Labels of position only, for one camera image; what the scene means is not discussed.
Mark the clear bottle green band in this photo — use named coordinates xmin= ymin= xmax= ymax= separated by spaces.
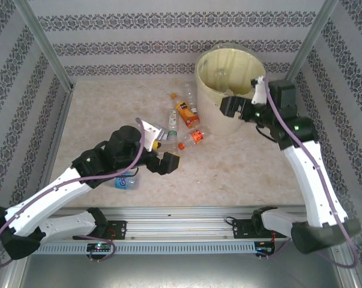
xmin=160 ymin=140 xmax=179 ymax=154

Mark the clear bottle white green label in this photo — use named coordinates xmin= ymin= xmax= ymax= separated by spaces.
xmin=167 ymin=109 xmax=179 ymax=142

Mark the clear bottle orange label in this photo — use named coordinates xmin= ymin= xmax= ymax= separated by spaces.
xmin=177 ymin=129 xmax=205 ymax=151

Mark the orange juice bottle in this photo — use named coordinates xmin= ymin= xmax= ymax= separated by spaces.
xmin=170 ymin=93 xmax=201 ymax=129

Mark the white round bin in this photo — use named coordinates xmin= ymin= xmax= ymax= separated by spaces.
xmin=196 ymin=74 xmax=253 ymax=136

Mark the cream waste bin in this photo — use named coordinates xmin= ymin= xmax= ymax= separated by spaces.
xmin=195 ymin=41 xmax=267 ymax=101

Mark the clear bottle light blue label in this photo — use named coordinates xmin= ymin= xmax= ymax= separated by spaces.
xmin=113 ymin=175 xmax=140 ymax=191

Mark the small controller board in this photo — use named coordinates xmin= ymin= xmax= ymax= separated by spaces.
xmin=86 ymin=242 xmax=113 ymax=253
xmin=255 ymin=241 xmax=277 ymax=256

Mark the grey metal sheet panel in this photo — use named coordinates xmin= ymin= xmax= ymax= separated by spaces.
xmin=6 ymin=239 xmax=358 ymax=288

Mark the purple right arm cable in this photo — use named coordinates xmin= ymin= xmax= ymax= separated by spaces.
xmin=264 ymin=74 xmax=360 ymax=269

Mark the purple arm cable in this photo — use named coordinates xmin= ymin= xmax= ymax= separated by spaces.
xmin=0 ymin=117 xmax=146 ymax=268
xmin=264 ymin=74 xmax=360 ymax=269

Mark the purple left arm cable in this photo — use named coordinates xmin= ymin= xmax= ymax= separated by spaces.
xmin=0 ymin=117 xmax=146 ymax=268

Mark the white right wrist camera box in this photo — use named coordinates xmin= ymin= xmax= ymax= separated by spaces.
xmin=250 ymin=76 xmax=269 ymax=105

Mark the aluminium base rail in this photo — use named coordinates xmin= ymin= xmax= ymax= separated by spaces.
xmin=17 ymin=206 xmax=345 ymax=242

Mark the aluminium side rail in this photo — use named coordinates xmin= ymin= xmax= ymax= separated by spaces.
xmin=29 ymin=88 xmax=75 ymax=220

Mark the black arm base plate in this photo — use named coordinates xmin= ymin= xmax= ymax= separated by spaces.
xmin=231 ymin=218 xmax=289 ymax=240
xmin=72 ymin=220 xmax=128 ymax=241

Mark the aluminium frame post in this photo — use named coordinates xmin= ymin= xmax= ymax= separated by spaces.
xmin=284 ymin=0 xmax=340 ymax=89
xmin=14 ymin=0 xmax=75 ymax=91

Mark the slotted grey cable duct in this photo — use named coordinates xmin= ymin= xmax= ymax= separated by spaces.
xmin=36 ymin=242 xmax=257 ymax=255

